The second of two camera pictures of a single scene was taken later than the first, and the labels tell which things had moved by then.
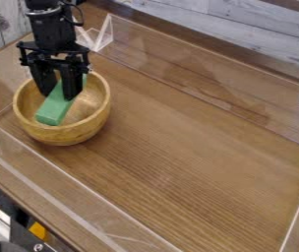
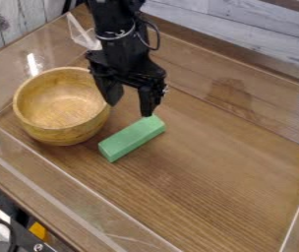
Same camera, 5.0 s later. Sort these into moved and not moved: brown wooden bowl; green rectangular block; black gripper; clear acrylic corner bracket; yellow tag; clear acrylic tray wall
Moved: black gripper; green rectangular block
Not moved: clear acrylic tray wall; clear acrylic corner bracket; brown wooden bowl; yellow tag
